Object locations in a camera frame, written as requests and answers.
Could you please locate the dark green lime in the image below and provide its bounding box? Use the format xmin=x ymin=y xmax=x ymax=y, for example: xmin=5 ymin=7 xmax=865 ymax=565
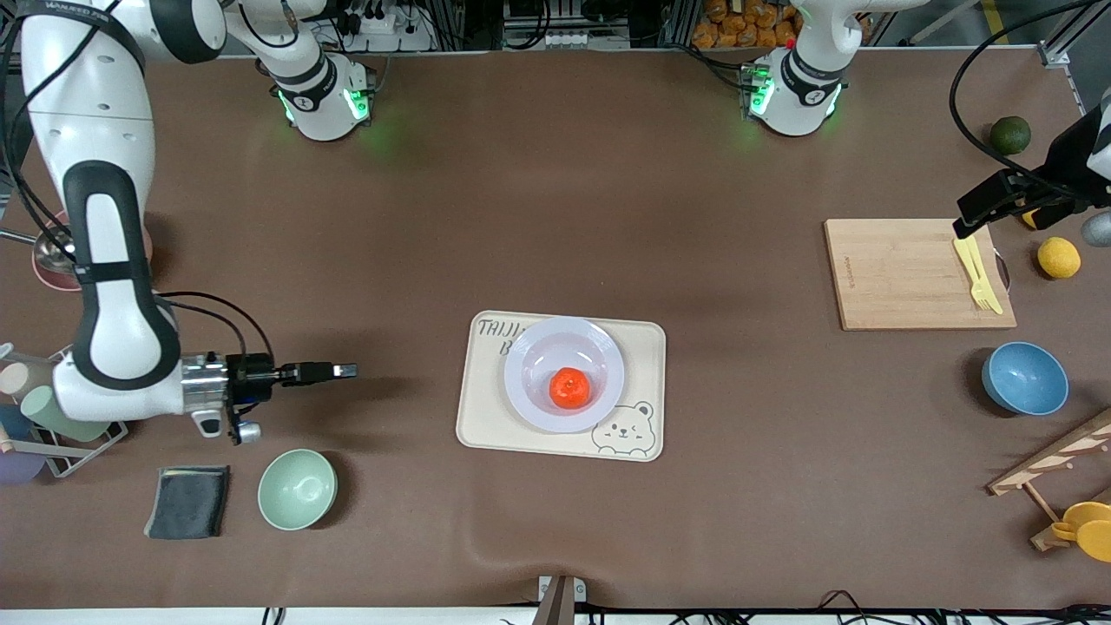
xmin=990 ymin=115 xmax=1032 ymax=158

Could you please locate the metal scoop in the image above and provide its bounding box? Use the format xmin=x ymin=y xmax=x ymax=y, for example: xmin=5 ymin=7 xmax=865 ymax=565
xmin=0 ymin=227 xmax=79 ymax=268

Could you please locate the wooden cutting board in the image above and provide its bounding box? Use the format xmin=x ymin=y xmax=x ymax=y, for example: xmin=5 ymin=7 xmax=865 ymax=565
xmin=824 ymin=218 xmax=1017 ymax=332

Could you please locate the grey wire cup rack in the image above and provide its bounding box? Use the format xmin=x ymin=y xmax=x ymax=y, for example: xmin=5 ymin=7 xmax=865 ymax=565
xmin=0 ymin=343 xmax=129 ymax=478

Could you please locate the lavender round plate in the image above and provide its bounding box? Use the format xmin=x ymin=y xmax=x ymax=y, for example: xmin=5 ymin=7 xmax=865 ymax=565
xmin=503 ymin=317 xmax=626 ymax=433

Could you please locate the dark grey folded cloth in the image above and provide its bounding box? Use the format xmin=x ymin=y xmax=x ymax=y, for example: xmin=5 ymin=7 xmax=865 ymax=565
xmin=144 ymin=465 xmax=232 ymax=541

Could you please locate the white socket bar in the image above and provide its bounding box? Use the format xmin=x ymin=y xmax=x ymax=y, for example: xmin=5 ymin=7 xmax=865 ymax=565
xmin=502 ymin=30 xmax=632 ymax=50

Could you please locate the white power strip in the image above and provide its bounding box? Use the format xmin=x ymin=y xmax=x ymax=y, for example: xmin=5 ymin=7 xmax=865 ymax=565
xmin=343 ymin=7 xmax=435 ymax=53

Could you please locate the blue bowl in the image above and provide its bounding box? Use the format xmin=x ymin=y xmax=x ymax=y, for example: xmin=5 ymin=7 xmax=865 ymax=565
xmin=982 ymin=341 xmax=1070 ymax=417

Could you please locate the purple cup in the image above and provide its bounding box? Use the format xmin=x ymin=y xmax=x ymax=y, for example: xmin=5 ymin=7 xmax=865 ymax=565
xmin=0 ymin=451 xmax=46 ymax=485

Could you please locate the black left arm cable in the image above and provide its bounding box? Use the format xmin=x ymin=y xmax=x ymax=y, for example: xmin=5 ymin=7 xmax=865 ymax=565
xmin=949 ymin=0 xmax=1111 ymax=190

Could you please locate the cream bear print tray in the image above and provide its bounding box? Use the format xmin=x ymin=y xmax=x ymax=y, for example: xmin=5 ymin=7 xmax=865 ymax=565
xmin=456 ymin=310 xmax=667 ymax=463

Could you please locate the metal table bracket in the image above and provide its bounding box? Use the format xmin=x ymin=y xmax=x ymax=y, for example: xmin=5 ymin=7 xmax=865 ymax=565
xmin=531 ymin=575 xmax=588 ymax=625

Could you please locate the mint green bowl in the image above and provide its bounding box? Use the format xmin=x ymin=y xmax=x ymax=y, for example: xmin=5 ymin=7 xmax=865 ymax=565
xmin=258 ymin=449 xmax=338 ymax=531

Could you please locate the mint green cup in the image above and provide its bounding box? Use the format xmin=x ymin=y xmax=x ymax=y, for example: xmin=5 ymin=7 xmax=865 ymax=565
xmin=20 ymin=385 xmax=112 ymax=442

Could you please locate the aluminium frame post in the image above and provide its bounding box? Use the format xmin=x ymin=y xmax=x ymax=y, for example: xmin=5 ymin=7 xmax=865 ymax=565
xmin=1037 ymin=0 xmax=1111 ymax=69

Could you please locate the pink bowl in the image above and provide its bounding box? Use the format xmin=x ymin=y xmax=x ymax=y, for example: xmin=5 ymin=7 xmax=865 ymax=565
xmin=32 ymin=211 xmax=154 ymax=293

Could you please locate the orange fruit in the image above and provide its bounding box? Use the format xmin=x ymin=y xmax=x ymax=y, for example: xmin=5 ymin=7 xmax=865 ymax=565
xmin=549 ymin=367 xmax=593 ymax=410

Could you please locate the yellow mug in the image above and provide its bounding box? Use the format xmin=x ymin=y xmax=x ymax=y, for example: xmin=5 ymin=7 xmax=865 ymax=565
xmin=1050 ymin=501 xmax=1111 ymax=563

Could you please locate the yellow plastic fork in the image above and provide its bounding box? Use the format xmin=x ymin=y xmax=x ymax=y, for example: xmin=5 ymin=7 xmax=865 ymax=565
xmin=953 ymin=239 xmax=996 ymax=312

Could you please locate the beige cup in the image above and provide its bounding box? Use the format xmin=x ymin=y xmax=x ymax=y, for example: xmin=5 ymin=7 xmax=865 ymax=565
xmin=0 ymin=360 xmax=63 ymax=398

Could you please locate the pile of orange breads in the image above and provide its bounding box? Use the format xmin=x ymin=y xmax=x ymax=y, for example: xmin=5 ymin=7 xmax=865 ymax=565
xmin=692 ymin=0 xmax=799 ymax=50

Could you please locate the wooden peg rack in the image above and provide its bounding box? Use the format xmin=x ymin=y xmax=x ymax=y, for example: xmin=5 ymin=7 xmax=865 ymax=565
xmin=988 ymin=408 xmax=1111 ymax=552

